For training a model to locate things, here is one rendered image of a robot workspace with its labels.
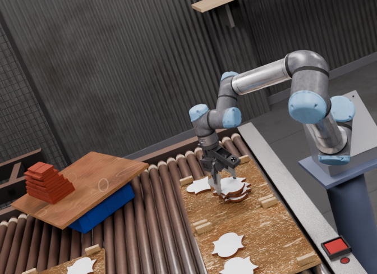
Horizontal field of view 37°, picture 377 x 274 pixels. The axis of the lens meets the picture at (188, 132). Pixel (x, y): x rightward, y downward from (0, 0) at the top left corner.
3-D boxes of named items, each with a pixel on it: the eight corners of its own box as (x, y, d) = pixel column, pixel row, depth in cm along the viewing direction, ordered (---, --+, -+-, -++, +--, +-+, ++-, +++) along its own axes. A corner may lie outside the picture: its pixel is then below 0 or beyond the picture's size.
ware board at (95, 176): (92, 154, 298) (91, 151, 298) (150, 167, 261) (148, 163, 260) (12, 207, 271) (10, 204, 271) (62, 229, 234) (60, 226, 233)
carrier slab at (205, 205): (252, 161, 255) (251, 158, 254) (279, 204, 217) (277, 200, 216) (179, 188, 254) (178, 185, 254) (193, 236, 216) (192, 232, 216)
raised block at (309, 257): (315, 257, 180) (313, 250, 179) (317, 260, 178) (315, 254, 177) (298, 264, 180) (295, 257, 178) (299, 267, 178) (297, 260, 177)
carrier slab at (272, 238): (280, 204, 217) (279, 200, 216) (322, 263, 179) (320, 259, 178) (195, 237, 215) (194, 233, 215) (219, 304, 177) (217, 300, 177)
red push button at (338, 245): (341, 241, 186) (340, 237, 185) (349, 251, 180) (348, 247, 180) (324, 247, 186) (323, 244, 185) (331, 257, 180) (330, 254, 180)
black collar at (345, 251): (343, 238, 187) (341, 234, 186) (352, 251, 180) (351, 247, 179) (321, 247, 187) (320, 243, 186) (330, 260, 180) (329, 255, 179)
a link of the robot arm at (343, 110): (351, 108, 227) (358, 94, 215) (349, 139, 222) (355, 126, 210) (321, 105, 229) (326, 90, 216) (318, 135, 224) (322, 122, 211)
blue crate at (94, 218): (101, 185, 284) (93, 168, 281) (137, 196, 261) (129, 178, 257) (50, 220, 268) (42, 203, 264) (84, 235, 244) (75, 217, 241)
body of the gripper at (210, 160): (215, 162, 229) (206, 136, 225) (231, 164, 223) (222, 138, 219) (203, 172, 225) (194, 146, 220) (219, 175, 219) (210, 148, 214)
